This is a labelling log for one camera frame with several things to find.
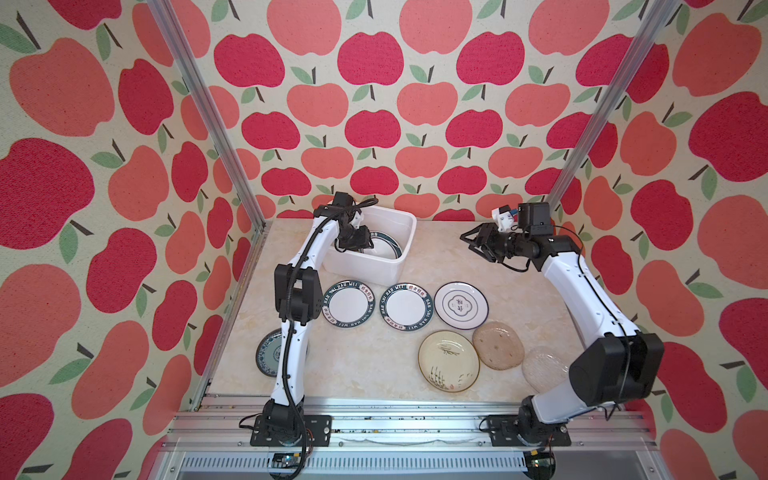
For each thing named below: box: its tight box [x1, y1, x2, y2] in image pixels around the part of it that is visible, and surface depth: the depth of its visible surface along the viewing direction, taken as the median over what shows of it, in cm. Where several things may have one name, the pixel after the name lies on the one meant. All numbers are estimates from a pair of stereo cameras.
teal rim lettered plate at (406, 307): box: [379, 282, 434, 332], surface depth 99 cm
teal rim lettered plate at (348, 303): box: [321, 279, 376, 329], surface depth 100 cm
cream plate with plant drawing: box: [418, 330, 480, 393], surface depth 86 cm
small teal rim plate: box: [364, 231, 403, 259], surface depth 110 cm
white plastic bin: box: [323, 205, 417, 286], surface depth 103 cm
